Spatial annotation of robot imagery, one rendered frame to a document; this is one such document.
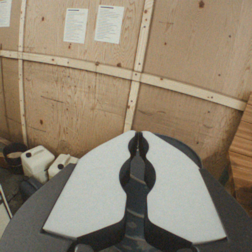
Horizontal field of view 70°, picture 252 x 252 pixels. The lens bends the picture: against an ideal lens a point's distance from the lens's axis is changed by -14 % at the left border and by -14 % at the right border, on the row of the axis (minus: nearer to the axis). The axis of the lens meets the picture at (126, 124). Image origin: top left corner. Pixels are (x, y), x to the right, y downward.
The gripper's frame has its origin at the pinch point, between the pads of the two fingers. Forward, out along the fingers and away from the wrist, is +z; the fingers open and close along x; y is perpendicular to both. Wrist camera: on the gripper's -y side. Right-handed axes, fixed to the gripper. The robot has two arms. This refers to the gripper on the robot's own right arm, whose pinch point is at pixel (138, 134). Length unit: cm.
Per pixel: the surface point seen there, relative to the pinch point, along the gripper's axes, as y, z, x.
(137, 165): 73, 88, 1
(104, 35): 2, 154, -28
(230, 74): 23, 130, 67
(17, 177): 142, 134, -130
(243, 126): 58, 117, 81
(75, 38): 4, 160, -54
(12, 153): 125, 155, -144
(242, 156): 83, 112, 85
